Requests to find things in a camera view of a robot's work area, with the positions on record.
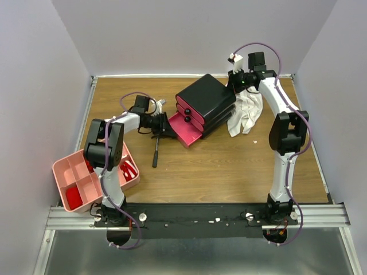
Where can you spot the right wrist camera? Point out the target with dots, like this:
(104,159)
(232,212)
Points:
(237,61)

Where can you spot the red white item in tray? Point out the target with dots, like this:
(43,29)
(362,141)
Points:
(129,171)

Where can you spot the pink compartment tray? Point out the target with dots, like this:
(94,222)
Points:
(74,170)

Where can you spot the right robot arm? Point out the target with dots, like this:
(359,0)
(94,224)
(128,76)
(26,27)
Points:
(288,132)

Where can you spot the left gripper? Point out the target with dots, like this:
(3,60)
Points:
(164,125)

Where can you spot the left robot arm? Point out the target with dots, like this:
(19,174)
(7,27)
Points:
(104,149)

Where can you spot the pink top drawer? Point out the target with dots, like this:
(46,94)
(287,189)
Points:
(193,112)

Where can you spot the black handled hammer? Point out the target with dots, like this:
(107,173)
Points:
(155,156)

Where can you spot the red block in tray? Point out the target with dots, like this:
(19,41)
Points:
(73,197)

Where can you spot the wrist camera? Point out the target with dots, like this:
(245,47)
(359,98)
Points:
(157,106)
(237,61)

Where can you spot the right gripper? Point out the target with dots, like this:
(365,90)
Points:
(233,81)

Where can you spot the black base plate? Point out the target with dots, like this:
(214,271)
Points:
(196,221)

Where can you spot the black drawer cabinet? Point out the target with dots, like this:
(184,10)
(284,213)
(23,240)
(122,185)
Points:
(212,99)

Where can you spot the white cloth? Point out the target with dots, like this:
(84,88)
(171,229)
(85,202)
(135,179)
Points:
(248,108)

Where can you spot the aluminium rail frame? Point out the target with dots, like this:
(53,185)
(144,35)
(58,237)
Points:
(219,169)

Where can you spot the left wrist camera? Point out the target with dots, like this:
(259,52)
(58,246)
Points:
(157,106)

